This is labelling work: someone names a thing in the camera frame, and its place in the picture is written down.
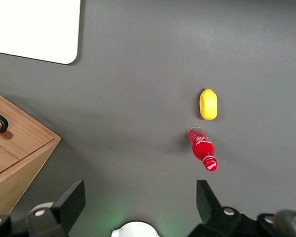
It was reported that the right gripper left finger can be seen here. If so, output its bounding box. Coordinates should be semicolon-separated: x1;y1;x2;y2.
27;180;86;237

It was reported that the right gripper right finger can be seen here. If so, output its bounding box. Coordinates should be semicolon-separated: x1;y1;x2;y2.
194;179;243;237

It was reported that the red coke bottle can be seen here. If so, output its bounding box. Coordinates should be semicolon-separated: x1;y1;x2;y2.
186;126;219;172

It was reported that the cream plastic tray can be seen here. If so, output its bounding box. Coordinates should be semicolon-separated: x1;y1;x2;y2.
0;0;81;65

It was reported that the wooden drawer cabinet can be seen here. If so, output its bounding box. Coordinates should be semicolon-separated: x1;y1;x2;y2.
0;88;62;219

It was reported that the wooden drawer front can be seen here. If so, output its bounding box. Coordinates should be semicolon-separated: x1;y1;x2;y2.
0;88;55;161
0;139;21;180

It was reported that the yellow lemon-shaped object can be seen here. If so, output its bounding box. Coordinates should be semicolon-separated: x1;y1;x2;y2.
199;88;218;121

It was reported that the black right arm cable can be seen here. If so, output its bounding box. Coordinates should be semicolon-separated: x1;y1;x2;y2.
273;209;296;234

